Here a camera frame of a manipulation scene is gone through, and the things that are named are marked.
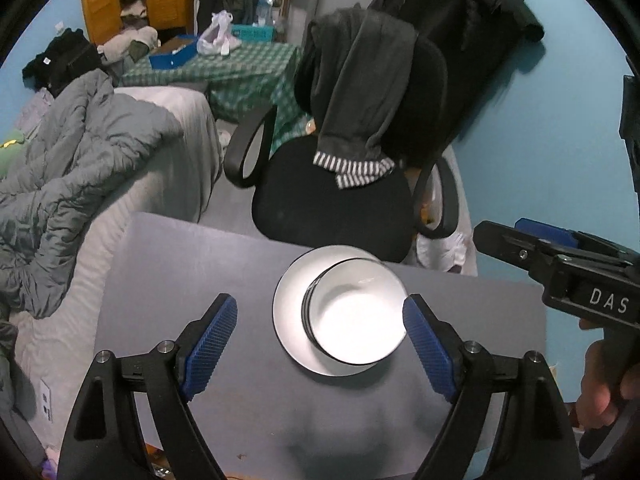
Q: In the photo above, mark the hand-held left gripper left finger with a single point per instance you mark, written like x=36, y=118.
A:
x=210, y=350

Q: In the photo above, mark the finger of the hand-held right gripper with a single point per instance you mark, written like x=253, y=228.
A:
x=545, y=232
x=505, y=245

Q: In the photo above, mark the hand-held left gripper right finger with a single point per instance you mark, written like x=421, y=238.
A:
x=430, y=350

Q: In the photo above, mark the white bowl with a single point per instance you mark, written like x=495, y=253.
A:
x=306, y=312
x=355, y=325
x=303, y=317

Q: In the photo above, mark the white plate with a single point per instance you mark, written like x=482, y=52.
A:
x=290, y=310

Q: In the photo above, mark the person's right hand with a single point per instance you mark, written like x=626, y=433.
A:
x=597, y=385

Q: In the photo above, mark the white trash bag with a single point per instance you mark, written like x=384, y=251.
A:
x=445, y=252

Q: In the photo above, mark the black office chair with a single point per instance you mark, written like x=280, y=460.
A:
x=330, y=210

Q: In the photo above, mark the white bed mattress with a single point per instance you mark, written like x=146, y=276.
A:
x=185, y=160

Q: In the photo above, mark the grey hooded sweater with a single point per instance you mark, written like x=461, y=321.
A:
x=360, y=85

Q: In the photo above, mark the black hanging coat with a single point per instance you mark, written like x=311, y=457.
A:
x=465, y=20

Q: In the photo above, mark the grey comforter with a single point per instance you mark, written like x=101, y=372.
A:
x=85, y=160

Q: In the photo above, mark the green pillow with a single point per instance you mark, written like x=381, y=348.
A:
x=10, y=152

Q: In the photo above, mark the green checkered tablecloth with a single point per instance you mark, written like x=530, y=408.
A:
x=240, y=70

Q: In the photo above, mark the blue box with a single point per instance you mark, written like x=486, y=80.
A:
x=170, y=60

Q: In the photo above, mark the white plastic bag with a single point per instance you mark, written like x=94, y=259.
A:
x=217, y=35

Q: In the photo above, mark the teal basket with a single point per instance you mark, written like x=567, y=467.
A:
x=252, y=34

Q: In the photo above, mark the beige clothes pile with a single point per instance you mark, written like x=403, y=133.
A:
x=125, y=42

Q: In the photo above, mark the black clothes pile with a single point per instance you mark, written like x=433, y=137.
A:
x=60, y=60

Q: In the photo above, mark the wooden wardrobe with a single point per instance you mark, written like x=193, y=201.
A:
x=100, y=5

